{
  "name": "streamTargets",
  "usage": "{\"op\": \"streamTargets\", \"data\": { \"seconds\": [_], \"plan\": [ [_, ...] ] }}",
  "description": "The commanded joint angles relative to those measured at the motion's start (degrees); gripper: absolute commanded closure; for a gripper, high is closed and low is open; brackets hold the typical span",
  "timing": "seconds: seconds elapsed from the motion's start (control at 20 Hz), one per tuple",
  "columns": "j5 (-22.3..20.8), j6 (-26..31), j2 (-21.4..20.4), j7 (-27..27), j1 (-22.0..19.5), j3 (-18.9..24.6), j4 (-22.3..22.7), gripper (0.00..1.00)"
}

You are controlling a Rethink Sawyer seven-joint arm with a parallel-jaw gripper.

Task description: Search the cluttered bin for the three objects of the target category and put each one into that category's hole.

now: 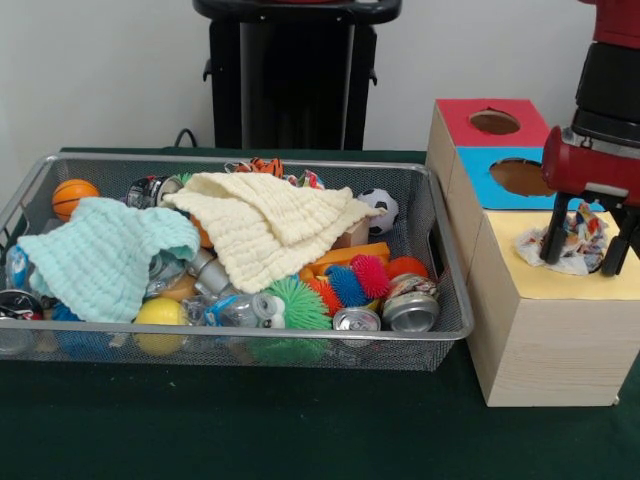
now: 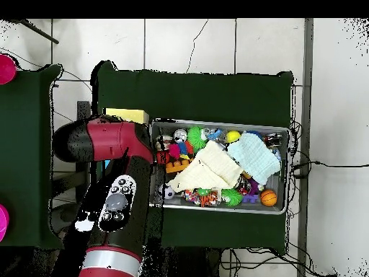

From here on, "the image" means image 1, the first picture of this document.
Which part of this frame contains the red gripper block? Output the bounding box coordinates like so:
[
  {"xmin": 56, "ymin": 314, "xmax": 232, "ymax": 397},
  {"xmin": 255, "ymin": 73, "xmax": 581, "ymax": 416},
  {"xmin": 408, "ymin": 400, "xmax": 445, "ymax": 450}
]
[{"xmin": 539, "ymin": 125, "xmax": 640, "ymax": 277}]

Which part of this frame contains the colourful patterned white cloth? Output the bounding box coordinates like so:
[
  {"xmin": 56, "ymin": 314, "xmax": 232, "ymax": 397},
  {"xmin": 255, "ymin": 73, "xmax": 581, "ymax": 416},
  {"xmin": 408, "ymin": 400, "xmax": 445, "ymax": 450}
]
[{"xmin": 514, "ymin": 201, "xmax": 611, "ymax": 276}]

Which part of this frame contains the cream knitted cloth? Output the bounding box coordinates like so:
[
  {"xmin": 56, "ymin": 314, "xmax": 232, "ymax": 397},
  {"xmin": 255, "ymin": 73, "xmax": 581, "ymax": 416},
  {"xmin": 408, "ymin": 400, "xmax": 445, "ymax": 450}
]
[{"xmin": 162, "ymin": 171, "xmax": 384, "ymax": 295}]

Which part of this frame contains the wooden box with three holes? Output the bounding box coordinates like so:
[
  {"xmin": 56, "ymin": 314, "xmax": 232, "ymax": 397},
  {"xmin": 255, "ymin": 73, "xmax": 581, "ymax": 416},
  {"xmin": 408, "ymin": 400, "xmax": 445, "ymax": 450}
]
[{"xmin": 425, "ymin": 98, "xmax": 640, "ymax": 408}]

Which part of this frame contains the silver mesh bin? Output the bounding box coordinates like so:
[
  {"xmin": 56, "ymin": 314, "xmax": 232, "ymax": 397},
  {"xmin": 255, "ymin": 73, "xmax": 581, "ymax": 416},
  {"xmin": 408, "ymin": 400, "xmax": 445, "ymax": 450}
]
[{"xmin": 0, "ymin": 153, "xmax": 475, "ymax": 374}]

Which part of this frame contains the red ball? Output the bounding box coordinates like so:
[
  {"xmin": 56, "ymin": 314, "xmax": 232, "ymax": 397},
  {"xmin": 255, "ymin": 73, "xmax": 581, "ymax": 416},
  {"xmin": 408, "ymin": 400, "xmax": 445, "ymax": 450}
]
[{"xmin": 384, "ymin": 256, "xmax": 430, "ymax": 282}]

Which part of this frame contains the crushed silver can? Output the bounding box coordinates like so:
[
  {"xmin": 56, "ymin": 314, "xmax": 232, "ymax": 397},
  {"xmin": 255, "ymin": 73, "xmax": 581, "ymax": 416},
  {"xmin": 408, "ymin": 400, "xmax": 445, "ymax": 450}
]
[{"xmin": 381, "ymin": 273, "xmax": 441, "ymax": 334}]

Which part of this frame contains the small soccer ball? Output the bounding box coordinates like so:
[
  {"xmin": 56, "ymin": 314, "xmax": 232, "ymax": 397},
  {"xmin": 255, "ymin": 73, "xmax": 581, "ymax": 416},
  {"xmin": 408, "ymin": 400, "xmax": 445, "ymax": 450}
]
[{"xmin": 357, "ymin": 188, "xmax": 400, "ymax": 236}]

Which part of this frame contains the orange toy block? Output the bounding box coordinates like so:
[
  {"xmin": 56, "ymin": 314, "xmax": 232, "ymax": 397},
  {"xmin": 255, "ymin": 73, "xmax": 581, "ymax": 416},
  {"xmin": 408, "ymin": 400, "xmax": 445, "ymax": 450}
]
[{"xmin": 298, "ymin": 241, "xmax": 392, "ymax": 281}]

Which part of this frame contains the pink blue red spiky toy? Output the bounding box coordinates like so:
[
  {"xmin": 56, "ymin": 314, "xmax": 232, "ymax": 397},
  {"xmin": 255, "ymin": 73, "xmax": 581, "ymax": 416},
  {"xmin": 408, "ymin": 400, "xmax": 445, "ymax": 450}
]
[{"xmin": 307, "ymin": 253, "xmax": 391, "ymax": 317}]

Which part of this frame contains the green spiky ball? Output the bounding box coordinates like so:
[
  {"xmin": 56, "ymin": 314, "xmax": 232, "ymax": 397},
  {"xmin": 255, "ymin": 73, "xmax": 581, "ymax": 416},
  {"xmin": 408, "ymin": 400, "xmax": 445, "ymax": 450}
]
[{"xmin": 252, "ymin": 277, "xmax": 335, "ymax": 367}]

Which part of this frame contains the tiger striped toy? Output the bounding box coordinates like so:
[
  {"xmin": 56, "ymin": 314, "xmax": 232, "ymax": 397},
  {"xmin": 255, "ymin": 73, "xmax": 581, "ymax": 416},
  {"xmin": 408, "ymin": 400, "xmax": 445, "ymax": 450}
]
[{"xmin": 233, "ymin": 157, "xmax": 286, "ymax": 180}]

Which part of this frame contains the dark green tablecloth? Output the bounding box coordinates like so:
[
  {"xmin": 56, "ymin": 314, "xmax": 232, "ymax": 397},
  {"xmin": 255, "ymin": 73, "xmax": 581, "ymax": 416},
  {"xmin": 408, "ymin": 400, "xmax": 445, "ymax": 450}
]
[{"xmin": 0, "ymin": 146, "xmax": 640, "ymax": 480}]

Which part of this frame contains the yellow ball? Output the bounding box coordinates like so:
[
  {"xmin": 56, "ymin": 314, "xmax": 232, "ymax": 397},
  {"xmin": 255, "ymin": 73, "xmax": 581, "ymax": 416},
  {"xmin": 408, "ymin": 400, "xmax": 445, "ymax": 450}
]
[{"xmin": 133, "ymin": 298, "xmax": 190, "ymax": 357}]

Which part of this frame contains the mint knitted cloth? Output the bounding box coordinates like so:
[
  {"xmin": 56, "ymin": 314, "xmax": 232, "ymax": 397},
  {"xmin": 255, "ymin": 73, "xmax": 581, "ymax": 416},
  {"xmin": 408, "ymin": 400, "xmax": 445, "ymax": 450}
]
[{"xmin": 17, "ymin": 196, "xmax": 201, "ymax": 324}]

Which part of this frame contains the small orange basketball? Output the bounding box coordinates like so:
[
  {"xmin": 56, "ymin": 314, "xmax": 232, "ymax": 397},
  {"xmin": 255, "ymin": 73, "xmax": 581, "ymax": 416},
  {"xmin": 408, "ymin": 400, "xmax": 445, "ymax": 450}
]
[{"xmin": 51, "ymin": 178, "xmax": 101, "ymax": 223}]

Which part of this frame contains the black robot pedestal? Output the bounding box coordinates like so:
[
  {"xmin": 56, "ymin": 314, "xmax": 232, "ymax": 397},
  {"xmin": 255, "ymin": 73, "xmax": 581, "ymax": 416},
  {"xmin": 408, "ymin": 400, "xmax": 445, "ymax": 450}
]
[{"xmin": 192, "ymin": 0, "xmax": 404, "ymax": 151}]

